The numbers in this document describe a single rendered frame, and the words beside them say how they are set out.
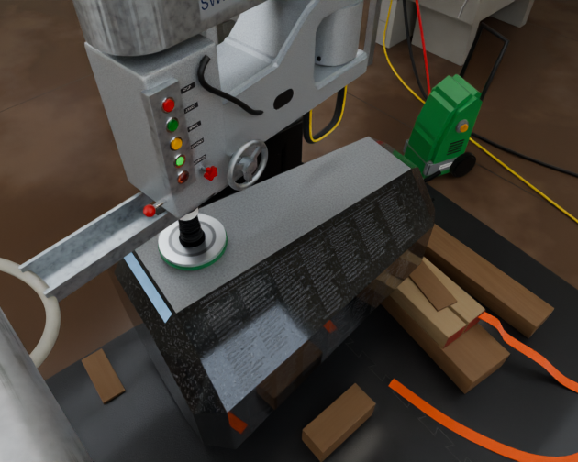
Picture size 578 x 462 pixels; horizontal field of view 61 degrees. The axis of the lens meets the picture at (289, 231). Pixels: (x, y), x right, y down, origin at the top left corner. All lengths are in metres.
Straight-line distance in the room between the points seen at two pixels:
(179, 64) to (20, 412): 0.81
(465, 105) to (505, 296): 1.07
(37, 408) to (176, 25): 0.80
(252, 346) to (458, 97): 1.93
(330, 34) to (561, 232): 2.05
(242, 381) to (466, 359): 1.10
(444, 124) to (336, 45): 1.48
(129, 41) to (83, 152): 2.54
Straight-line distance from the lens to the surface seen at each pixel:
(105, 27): 1.06
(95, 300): 2.70
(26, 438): 0.43
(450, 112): 2.96
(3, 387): 0.47
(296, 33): 1.39
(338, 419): 2.12
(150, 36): 1.05
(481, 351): 2.38
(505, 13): 5.24
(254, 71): 1.33
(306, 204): 1.75
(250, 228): 1.68
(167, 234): 1.62
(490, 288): 2.62
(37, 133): 3.85
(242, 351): 1.59
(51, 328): 1.21
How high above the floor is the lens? 2.11
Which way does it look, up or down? 49 degrees down
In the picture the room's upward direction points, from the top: 1 degrees clockwise
